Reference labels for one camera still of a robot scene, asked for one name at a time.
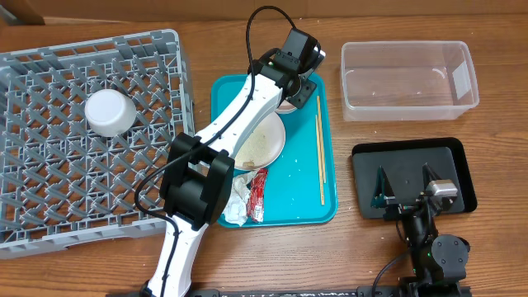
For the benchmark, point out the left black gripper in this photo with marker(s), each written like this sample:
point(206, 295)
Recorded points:
point(305, 93)

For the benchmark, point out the teal serving tray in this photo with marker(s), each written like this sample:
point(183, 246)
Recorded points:
point(292, 193)

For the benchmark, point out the black tray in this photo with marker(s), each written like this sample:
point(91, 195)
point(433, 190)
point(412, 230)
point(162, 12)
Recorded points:
point(402, 162)

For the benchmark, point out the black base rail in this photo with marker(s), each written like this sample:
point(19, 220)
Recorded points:
point(361, 291)

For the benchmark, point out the large white plate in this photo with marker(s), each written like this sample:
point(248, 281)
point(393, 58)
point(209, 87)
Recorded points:
point(263, 146)

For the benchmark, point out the wooden chopstick right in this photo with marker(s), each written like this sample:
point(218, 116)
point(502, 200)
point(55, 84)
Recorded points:
point(320, 137)

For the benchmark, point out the white napkin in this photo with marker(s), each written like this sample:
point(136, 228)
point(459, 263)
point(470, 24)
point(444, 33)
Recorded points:
point(235, 212)

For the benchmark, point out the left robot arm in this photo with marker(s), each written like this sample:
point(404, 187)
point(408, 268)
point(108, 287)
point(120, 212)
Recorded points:
point(197, 179)

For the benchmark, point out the grey white bowl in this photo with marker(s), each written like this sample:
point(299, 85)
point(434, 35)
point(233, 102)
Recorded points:
point(109, 112)

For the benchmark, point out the red snack wrapper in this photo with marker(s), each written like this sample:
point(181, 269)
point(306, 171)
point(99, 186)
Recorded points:
point(255, 205)

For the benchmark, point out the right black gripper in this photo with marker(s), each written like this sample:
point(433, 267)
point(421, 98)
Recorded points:
point(398, 210)

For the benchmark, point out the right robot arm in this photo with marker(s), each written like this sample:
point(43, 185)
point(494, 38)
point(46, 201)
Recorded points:
point(438, 261)

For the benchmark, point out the grey plastic dish rack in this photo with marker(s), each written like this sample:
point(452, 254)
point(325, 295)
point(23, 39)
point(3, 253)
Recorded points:
point(61, 183)

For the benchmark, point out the clear plastic bin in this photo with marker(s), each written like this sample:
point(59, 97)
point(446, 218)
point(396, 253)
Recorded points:
point(407, 80)

